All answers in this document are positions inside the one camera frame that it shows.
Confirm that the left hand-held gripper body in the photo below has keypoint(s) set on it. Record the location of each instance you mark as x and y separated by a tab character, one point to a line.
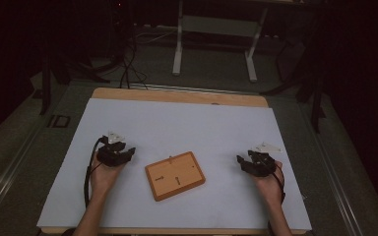
109	157

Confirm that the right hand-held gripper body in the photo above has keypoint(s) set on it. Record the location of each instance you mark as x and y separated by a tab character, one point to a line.
262	164

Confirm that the person's left hand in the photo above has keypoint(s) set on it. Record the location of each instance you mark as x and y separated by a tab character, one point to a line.
102	177

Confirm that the person's right hand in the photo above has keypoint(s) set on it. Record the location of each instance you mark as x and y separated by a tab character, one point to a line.
269	187

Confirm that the small dark screw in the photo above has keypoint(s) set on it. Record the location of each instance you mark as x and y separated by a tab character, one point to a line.
159	178
177	180

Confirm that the wooden tray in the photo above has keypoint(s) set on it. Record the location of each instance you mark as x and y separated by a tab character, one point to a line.
183	170

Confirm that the white paper sheet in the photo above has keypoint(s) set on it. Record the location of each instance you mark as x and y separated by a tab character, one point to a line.
183	128

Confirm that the black metal stand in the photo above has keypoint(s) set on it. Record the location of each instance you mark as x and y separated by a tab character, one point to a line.
65	69
308	82

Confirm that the white metal table frame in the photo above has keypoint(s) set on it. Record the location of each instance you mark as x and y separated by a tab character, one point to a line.
216	26

